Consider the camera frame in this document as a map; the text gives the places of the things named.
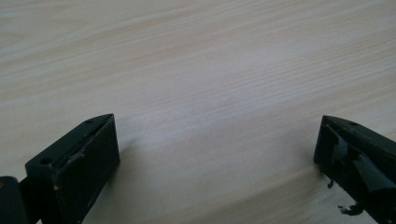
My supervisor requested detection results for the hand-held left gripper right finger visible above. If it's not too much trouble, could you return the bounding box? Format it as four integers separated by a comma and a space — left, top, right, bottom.
313, 115, 396, 224

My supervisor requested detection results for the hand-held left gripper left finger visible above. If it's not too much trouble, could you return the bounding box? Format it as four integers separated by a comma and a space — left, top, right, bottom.
19, 113, 121, 224

